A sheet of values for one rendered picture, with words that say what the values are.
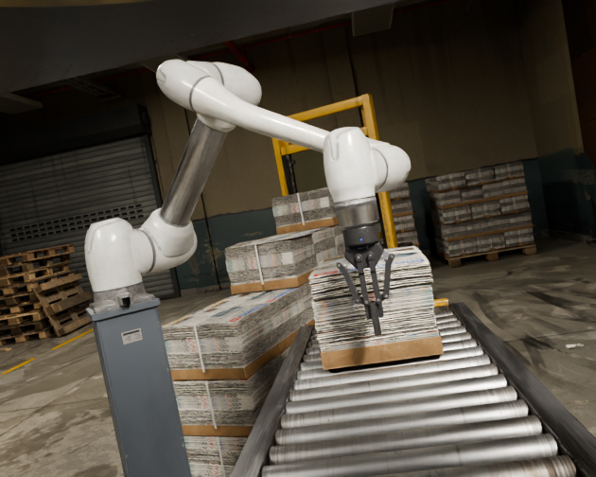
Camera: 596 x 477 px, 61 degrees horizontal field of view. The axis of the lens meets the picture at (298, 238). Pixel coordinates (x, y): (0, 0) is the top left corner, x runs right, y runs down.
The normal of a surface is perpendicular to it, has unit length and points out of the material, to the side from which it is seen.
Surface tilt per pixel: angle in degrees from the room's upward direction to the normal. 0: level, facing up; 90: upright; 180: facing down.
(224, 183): 90
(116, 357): 90
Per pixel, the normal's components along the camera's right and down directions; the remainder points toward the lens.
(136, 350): 0.45, -0.03
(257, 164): -0.12, 0.08
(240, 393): -0.42, 0.14
